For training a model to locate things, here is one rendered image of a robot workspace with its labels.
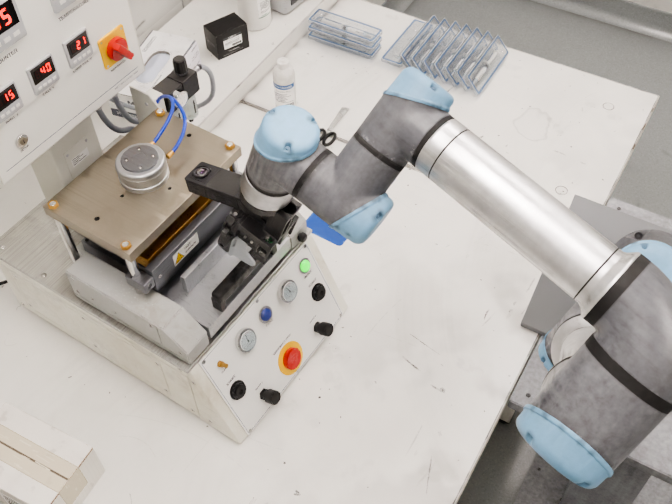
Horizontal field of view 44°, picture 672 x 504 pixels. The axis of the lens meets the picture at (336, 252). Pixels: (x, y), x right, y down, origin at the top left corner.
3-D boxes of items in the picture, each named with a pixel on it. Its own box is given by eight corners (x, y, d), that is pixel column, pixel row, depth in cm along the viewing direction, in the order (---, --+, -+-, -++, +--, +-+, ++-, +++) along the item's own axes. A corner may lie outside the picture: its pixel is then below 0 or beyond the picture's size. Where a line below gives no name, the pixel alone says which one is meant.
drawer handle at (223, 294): (212, 307, 132) (209, 292, 129) (268, 246, 139) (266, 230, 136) (222, 313, 131) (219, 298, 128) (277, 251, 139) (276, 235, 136)
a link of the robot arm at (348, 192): (408, 182, 98) (336, 126, 99) (353, 254, 101) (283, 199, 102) (417, 178, 106) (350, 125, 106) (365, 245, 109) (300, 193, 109)
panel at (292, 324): (247, 436, 141) (197, 362, 131) (343, 314, 157) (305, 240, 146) (255, 439, 140) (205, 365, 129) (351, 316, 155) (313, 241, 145)
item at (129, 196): (31, 227, 136) (5, 172, 126) (155, 120, 152) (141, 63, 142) (141, 291, 128) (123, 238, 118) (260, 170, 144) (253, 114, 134)
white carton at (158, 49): (111, 115, 187) (104, 89, 181) (157, 54, 200) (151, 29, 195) (159, 126, 184) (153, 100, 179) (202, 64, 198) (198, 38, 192)
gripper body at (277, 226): (261, 268, 121) (279, 229, 111) (216, 232, 122) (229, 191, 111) (291, 234, 125) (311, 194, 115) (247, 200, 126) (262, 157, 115)
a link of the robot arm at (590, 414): (650, 323, 137) (685, 419, 85) (590, 389, 141) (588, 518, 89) (592, 277, 139) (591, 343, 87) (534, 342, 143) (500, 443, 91)
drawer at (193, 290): (78, 263, 143) (66, 234, 136) (162, 185, 154) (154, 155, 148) (211, 341, 132) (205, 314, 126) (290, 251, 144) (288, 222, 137)
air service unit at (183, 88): (149, 146, 155) (133, 84, 143) (198, 102, 162) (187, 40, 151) (170, 156, 153) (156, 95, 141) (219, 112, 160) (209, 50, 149)
